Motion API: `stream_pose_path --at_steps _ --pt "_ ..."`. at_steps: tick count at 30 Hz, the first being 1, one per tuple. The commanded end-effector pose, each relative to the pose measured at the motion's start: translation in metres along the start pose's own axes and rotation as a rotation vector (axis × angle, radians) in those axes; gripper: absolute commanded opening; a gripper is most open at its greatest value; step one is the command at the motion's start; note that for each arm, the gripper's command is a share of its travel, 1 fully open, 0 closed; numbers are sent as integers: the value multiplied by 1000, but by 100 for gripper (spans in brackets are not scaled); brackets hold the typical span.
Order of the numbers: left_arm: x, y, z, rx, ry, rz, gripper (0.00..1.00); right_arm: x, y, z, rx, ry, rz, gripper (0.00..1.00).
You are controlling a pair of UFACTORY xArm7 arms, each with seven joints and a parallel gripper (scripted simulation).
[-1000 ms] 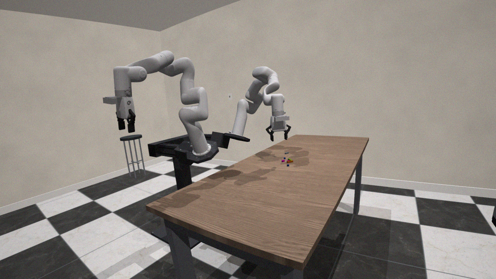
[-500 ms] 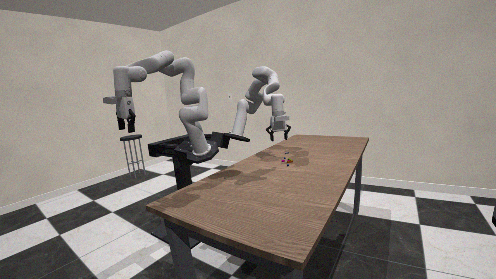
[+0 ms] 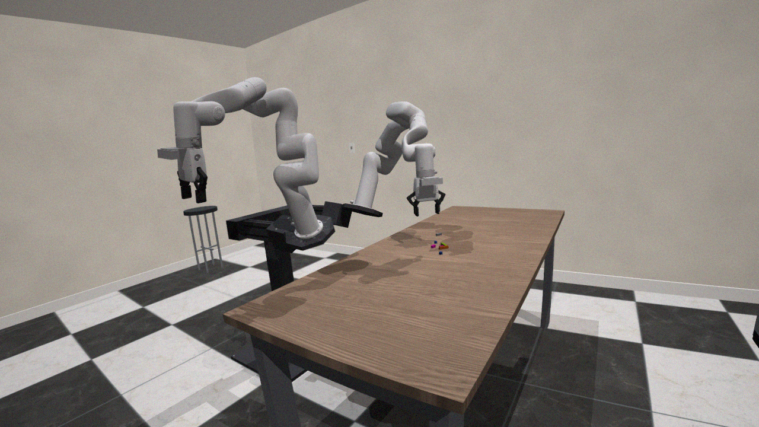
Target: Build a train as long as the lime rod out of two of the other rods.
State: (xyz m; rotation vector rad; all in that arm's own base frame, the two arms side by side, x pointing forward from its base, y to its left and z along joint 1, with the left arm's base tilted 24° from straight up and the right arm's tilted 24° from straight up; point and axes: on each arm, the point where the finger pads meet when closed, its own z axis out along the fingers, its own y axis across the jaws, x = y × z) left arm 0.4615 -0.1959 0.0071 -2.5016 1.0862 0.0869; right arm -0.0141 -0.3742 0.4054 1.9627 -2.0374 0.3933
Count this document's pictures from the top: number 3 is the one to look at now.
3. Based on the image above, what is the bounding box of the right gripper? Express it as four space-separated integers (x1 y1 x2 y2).
177 146 208 203

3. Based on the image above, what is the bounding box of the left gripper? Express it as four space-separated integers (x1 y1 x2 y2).
407 177 446 216

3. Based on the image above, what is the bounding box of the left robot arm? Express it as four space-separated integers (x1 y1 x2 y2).
350 101 443 209

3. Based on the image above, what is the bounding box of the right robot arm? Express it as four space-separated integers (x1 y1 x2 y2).
157 77 323 239

